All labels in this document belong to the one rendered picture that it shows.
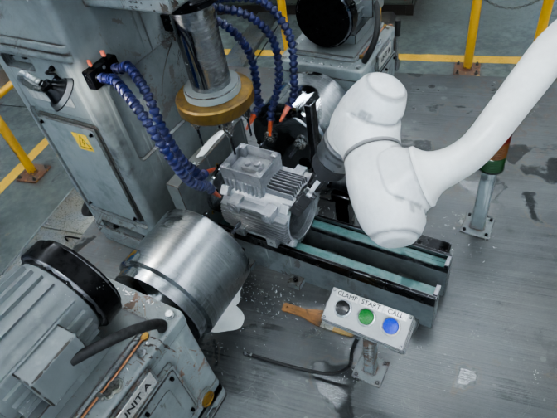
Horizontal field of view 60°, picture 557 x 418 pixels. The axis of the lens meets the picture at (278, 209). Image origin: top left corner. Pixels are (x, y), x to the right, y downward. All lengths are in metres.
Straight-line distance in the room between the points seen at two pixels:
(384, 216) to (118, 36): 0.71
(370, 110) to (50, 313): 0.59
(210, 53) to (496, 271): 0.92
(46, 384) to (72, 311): 0.11
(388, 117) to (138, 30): 0.64
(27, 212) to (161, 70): 2.20
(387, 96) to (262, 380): 0.74
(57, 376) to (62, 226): 1.66
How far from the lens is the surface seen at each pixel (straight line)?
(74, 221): 2.41
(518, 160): 1.74
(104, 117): 1.16
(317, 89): 1.41
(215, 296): 1.05
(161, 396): 0.98
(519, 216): 1.56
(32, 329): 0.82
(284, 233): 1.18
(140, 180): 1.28
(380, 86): 0.82
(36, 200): 3.40
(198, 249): 1.04
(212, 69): 1.06
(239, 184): 1.22
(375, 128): 0.81
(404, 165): 0.76
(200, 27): 1.02
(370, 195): 0.76
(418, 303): 1.22
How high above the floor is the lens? 1.91
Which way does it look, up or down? 45 degrees down
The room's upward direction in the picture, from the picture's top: 12 degrees counter-clockwise
